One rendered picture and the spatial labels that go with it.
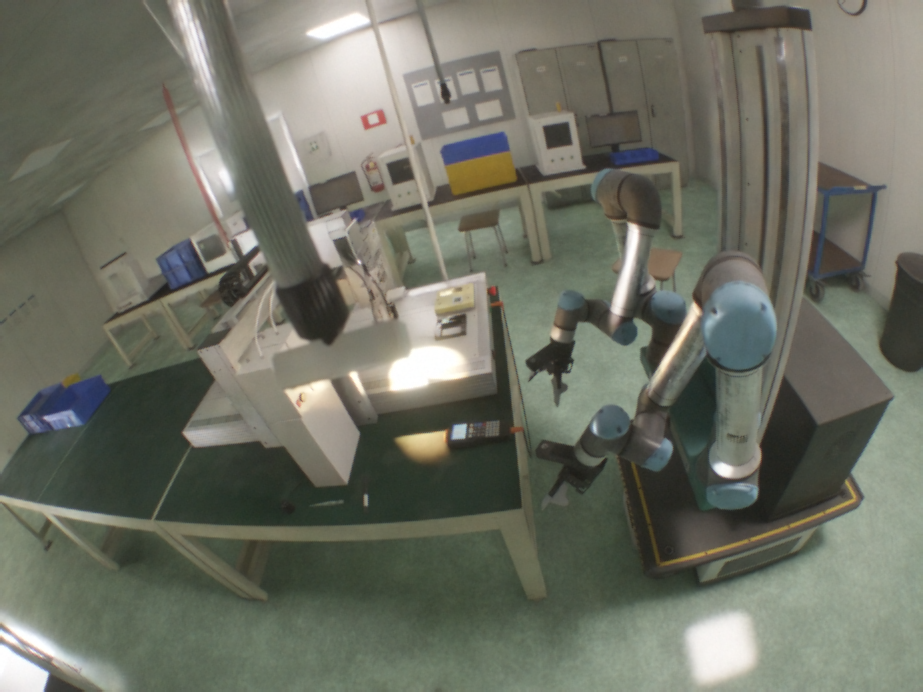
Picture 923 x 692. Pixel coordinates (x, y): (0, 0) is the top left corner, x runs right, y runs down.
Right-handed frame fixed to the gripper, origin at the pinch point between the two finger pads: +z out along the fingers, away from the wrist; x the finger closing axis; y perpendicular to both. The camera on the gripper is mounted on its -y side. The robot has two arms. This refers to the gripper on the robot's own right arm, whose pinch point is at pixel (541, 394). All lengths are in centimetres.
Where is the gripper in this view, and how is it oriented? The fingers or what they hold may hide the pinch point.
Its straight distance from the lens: 140.6
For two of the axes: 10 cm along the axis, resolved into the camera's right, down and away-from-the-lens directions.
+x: -4.8, -4.6, 7.5
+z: -1.5, 8.8, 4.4
